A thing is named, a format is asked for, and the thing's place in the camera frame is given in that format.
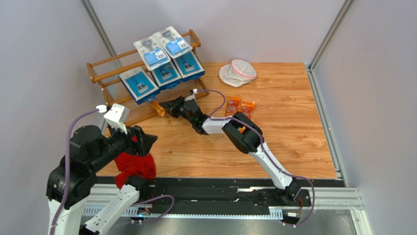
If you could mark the small blue Harry's razor box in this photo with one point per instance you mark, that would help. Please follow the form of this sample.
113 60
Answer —
139 85

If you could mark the aluminium frame rail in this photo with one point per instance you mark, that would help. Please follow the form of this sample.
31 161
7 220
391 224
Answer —
328 195

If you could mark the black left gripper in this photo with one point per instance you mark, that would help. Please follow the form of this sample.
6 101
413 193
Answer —
143 145

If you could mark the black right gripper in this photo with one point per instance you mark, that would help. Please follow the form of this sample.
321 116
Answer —
179 107

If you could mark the wooden two-tier shelf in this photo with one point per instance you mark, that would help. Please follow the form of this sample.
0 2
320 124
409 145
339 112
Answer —
105 74

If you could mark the blue Harry's box on shelf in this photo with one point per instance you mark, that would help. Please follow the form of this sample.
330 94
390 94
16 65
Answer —
189 66

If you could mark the orange Bic razor bag front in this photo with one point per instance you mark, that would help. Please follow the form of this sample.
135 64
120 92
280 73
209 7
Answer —
155 104

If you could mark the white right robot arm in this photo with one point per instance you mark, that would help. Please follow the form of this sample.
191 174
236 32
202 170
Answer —
244 135

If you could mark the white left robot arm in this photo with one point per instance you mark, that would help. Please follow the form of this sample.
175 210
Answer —
70 183

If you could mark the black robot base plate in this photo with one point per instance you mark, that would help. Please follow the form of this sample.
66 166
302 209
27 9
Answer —
217 196

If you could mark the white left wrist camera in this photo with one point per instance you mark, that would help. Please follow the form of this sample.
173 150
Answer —
115 116

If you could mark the Gillette razor blister pack front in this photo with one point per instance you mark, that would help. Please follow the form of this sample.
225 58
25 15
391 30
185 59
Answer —
151 53

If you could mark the white mesh laundry bag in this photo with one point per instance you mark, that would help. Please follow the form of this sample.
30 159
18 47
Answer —
237 73

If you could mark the large blue Harry's razor box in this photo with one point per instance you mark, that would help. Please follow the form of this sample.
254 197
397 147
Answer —
166 76

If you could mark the orange bic razor bag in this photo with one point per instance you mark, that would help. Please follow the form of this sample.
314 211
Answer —
247 108
155 104
232 105

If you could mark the red cloth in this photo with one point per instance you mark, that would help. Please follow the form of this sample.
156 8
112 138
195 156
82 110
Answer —
129 165

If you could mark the gillette razor blister pack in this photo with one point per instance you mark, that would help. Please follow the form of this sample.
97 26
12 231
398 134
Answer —
151 53
172 42

